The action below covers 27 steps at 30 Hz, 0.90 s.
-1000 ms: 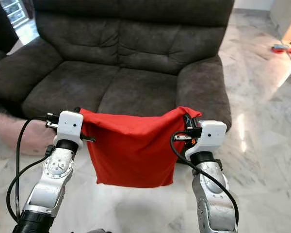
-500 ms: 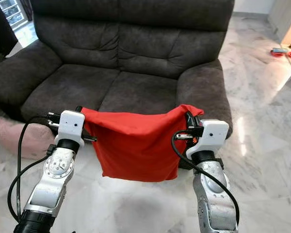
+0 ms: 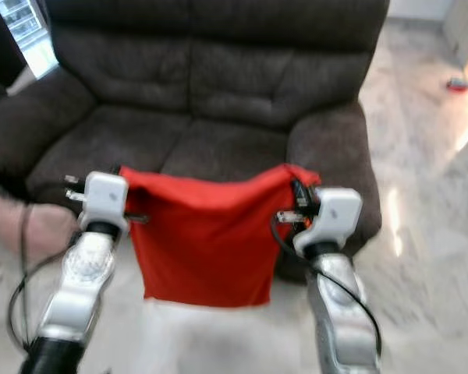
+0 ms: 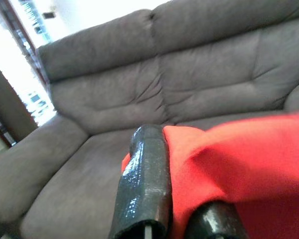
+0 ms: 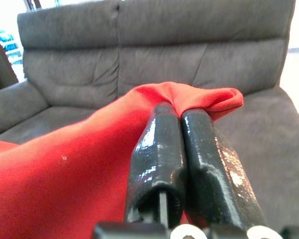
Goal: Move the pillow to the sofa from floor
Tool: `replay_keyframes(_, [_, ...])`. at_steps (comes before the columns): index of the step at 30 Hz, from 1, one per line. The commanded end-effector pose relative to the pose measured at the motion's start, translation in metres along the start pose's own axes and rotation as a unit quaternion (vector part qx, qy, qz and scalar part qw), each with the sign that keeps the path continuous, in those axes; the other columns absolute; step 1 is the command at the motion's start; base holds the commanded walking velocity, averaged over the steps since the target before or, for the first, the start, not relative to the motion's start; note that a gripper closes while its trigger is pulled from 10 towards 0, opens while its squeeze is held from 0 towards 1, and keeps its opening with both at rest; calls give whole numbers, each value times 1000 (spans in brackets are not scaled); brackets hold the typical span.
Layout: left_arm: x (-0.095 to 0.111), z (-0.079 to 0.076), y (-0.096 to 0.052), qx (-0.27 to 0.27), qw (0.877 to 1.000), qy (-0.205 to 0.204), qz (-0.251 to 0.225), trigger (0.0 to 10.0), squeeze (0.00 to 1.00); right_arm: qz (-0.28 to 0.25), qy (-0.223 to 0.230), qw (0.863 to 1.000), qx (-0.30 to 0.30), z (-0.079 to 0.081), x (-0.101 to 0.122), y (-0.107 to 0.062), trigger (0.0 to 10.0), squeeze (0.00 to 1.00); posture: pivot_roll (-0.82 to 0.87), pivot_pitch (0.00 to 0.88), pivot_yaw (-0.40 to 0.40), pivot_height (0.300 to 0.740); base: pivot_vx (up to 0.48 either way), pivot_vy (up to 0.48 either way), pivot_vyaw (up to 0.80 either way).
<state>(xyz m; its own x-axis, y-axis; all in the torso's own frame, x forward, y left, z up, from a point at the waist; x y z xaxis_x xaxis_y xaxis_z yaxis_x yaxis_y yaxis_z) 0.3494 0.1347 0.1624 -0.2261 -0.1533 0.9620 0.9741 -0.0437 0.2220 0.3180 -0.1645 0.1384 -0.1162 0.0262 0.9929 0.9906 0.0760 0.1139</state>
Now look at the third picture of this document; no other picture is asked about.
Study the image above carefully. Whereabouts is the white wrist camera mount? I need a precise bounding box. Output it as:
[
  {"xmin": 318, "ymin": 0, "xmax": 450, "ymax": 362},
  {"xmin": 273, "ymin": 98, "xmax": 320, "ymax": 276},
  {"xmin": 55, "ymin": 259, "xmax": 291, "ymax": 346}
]
[
  {"xmin": 293, "ymin": 186, "xmax": 364, "ymax": 257},
  {"xmin": 81, "ymin": 171, "xmax": 130, "ymax": 234}
]

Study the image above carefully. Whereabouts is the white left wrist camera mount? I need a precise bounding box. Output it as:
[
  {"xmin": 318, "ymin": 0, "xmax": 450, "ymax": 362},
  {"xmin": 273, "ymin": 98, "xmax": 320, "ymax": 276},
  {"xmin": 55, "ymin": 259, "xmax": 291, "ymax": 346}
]
[{"xmin": 81, "ymin": 171, "xmax": 130, "ymax": 234}]

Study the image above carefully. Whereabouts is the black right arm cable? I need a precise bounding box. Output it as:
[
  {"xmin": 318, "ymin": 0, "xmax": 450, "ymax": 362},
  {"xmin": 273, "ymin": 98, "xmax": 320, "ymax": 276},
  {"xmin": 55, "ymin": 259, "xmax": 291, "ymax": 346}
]
[{"xmin": 270, "ymin": 212, "xmax": 383, "ymax": 358}]

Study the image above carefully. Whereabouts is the bright grilled window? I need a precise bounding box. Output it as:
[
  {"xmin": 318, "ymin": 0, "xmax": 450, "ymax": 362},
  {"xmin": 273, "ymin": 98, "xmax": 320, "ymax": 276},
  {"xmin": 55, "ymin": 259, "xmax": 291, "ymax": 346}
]
[{"xmin": 0, "ymin": 0, "xmax": 44, "ymax": 48}]

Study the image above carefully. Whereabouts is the red slipper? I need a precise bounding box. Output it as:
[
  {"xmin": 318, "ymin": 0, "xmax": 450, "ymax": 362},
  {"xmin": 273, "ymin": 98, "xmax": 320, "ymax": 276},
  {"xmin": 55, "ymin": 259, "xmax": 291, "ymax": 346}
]
[{"xmin": 445, "ymin": 76, "xmax": 468, "ymax": 95}]

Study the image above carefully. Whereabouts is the dark grey fabric sofa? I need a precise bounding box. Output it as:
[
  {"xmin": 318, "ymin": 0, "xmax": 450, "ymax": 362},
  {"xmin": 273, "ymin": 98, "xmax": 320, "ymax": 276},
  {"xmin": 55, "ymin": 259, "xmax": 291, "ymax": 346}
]
[{"xmin": 0, "ymin": 0, "xmax": 392, "ymax": 284}]

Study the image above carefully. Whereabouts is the red pillow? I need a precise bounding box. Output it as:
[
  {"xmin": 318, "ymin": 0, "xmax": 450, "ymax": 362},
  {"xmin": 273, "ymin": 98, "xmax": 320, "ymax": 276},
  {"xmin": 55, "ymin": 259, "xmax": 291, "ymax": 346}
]
[{"xmin": 118, "ymin": 163, "xmax": 321, "ymax": 308}]

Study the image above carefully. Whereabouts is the pink fluffy pillow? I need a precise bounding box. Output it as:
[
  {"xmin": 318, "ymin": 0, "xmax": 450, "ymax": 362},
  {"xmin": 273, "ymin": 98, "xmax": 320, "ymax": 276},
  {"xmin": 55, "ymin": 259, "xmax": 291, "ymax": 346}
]
[{"xmin": 0, "ymin": 192, "xmax": 80, "ymax": 263}]

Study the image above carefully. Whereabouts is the dark wooden door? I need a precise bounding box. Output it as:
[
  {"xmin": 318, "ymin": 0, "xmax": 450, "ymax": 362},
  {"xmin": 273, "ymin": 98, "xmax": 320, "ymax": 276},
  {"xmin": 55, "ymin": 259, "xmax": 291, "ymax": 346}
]
[{"xmin": 0, "ymin": 0, "xmax": 27, "ymax": 89}]

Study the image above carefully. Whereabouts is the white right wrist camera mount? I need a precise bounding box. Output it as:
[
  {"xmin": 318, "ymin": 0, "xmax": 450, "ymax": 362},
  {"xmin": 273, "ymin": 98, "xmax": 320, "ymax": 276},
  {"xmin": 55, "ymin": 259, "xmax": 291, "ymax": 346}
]
[{"xmin": 293, "ymin": 186, "xmax": 364, "ymax": 257}]

